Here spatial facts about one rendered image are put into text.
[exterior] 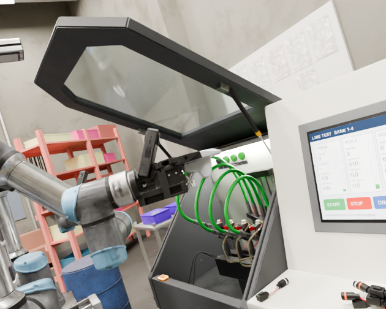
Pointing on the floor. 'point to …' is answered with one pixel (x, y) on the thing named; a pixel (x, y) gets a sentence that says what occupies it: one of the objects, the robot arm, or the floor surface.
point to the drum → (95, 283)
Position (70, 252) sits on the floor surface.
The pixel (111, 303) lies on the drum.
